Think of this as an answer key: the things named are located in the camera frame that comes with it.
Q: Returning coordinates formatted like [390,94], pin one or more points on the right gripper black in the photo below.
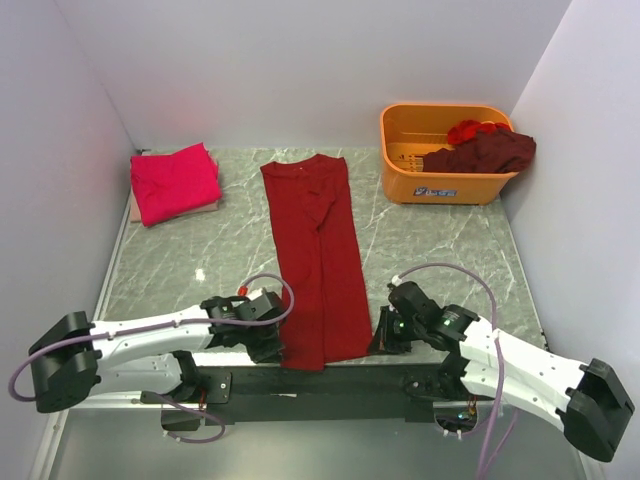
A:
[382,341]

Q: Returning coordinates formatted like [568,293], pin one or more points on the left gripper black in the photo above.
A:
[269,352]

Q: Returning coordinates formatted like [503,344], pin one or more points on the red t shirt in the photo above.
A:
[318,255]

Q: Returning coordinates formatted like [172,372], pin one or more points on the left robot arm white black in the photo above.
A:
[76,358]

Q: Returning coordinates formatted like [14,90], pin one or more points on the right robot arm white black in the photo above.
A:
[587,402]

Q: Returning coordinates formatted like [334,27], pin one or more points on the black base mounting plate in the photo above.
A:
[310,395]

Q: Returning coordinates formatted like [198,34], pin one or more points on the folded pink t shirt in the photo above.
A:
[168,185]

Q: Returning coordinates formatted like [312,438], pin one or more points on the orange plastic basket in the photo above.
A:
[409,131]

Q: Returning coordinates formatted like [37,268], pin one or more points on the bright red cloth in basket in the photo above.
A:
[468,130]

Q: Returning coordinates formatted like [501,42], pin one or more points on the dark maroon t shirt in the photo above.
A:
[499,152]

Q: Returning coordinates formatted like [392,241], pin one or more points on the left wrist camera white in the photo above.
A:
[247,291]

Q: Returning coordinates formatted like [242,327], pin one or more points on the aluminium rail frame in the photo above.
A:
[125,397]

